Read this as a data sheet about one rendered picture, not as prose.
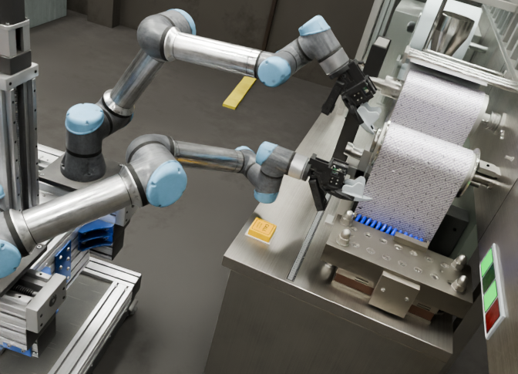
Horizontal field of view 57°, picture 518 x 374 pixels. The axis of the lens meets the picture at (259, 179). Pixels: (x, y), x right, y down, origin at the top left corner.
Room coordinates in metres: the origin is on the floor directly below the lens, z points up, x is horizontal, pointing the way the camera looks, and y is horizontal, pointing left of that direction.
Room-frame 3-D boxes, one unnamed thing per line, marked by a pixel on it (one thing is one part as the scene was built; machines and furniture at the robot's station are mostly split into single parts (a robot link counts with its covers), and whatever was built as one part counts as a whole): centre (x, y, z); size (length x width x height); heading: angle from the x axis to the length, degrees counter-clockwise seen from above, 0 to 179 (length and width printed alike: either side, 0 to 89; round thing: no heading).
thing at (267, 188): (1.28, -0.02, 1.01); 0.11 x 0.08 x 0.11; 41
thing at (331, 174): (1.24, -0.19, 1.12); 0.12 x 0.08 x 0.09; 78
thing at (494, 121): (1.46, -0.65, 1.34); 0.07 x 0.07 x 0.07; 78
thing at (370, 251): (1.06, -0.43, 1.00); 0.40 x 0.16 x 0.06; 78
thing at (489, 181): (1.21, -0.60, 1.25); 0.07 x 0.04 x 0.04; 78
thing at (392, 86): (1.52, -0.34, 1.34); 0.06 x 0.06 x 0.06; 78
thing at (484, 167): (1.21, -0.60, 1.28); 0.06 x 0.05 x 0.02; 78
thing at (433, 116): (1.37, -0.46, 1.16); 0.39 x 0.23 x 0.51; 168
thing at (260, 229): (1.16, -0.05, 0.91); 0.07 x 0.07 x 0.02; 78
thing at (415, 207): (1.19, -0.42, 1.11); 0.23 x 0.01 x 0.18; 78
